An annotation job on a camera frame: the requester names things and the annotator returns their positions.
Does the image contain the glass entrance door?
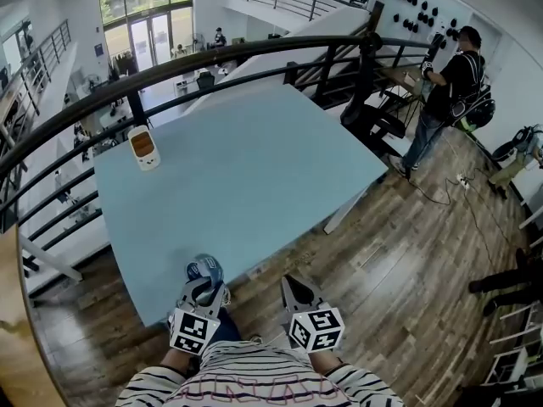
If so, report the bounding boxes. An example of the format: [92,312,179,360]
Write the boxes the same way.
[126,13,173,74]

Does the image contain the white device with orange screen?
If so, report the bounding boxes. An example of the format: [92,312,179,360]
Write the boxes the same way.
[126,125,163,173]

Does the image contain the blue roll of tape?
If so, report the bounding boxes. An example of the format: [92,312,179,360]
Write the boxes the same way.
[185,253,225,288]

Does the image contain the black floor cable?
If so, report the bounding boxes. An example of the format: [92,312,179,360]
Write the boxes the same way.
[406,133,535,287]

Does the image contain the black curved metal railing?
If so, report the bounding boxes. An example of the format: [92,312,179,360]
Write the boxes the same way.
[0,31,438,279]

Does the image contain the black desk chair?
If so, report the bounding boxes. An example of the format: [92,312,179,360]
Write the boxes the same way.
[196,69,216,92]

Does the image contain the person's left forearm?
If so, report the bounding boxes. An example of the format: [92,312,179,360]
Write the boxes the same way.
[160,345,201,377]

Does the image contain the white table leg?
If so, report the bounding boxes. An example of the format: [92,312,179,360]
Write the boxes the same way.
[322,183,371,236]

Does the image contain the group of black wall-mounted items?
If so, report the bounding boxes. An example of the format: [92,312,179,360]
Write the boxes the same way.
[391,0,462,50]

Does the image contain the person's blue jeans leg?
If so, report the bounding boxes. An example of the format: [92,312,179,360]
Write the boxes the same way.
[208,306,244,343]

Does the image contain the white metal rack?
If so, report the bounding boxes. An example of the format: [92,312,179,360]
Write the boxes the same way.
[482,301,543,392]

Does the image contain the striped white shirt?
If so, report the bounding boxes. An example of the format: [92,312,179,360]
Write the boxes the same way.
[114,338,405,407]

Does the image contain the black office chair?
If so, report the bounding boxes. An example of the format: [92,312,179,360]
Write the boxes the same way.
[340,88,409,144]

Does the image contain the person's right forearm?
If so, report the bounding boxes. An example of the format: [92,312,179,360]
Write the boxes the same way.
[306,348,345,376]

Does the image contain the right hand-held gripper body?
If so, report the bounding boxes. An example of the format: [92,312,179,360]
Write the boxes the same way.
[278,298,345,354]

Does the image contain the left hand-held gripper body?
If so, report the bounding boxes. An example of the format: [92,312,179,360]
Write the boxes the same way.
[168,281,227,357]

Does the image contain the curved wooden board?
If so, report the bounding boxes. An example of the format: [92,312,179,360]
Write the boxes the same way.
[0,226,70,407]

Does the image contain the wooden desk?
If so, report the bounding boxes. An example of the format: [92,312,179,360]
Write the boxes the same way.
[380,66,430,102]

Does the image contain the grey side railing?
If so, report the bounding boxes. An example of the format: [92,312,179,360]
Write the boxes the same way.
[0,19,72,143]

